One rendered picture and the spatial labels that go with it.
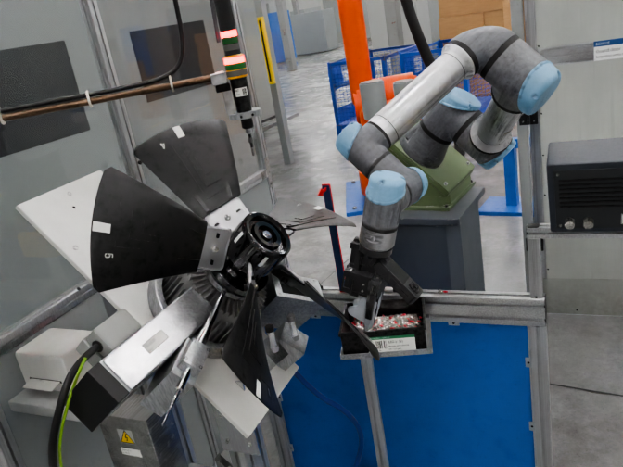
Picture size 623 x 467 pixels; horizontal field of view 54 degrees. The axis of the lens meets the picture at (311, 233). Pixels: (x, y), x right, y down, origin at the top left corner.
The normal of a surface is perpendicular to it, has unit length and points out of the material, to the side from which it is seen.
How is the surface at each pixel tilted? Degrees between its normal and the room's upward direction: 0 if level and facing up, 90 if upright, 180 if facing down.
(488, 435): 90
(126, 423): 90
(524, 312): 90
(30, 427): 90
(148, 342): 50
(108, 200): 72
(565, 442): 0
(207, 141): 44
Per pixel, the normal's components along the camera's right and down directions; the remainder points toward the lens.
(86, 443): 0.91, -0.01
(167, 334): 0.58, -0.61
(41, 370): -0.39, 0.37
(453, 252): 0.27, 0.29
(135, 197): 0.61, -0.15
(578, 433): -0.17, -0.93
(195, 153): 0.11, -0.42
